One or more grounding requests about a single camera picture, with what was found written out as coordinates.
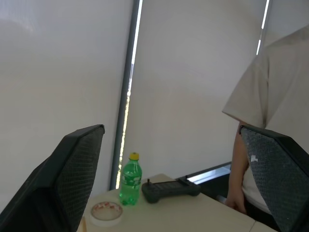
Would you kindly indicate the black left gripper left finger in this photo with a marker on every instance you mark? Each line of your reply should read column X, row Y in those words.
column 60, row 183

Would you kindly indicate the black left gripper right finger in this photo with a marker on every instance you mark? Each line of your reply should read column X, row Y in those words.
column 277, row 178

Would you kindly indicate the white adhesive tape roll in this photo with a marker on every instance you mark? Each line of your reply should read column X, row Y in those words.
column 106, row 211

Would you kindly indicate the green plastic soda bottle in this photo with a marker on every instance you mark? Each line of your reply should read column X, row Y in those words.
column 130, row 180

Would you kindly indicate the person in beige t-shirt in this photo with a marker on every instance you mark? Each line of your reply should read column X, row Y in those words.
column 270, row 91

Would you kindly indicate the black handheld remote controller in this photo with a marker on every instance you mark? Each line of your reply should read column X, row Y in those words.
column 169, row 191

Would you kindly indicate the grey window frame post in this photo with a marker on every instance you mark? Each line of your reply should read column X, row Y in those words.
column 125, row 96

